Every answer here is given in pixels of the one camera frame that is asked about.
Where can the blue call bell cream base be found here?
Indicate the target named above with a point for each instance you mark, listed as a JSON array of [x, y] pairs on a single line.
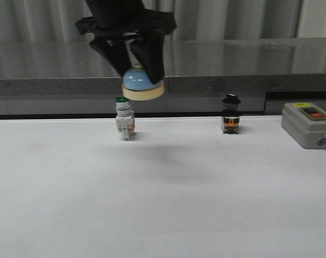
[[137, 86]]

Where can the grey push button box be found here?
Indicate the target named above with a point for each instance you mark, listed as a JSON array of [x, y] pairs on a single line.
[[306, 124]]

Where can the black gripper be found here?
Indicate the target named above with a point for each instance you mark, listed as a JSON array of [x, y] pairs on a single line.
[[113, 18]]

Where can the black selector switch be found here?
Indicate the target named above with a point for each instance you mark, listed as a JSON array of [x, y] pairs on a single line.
[[230, 114]]

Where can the grey granite counter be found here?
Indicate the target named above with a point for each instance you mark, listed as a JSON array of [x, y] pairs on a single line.
[[70, 80]]

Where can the grey pleated curtain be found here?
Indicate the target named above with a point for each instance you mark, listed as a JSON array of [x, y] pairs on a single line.
[[39, 21]]

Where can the green pilot light switch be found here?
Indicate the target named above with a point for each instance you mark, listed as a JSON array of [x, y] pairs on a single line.
[[125, 120]]

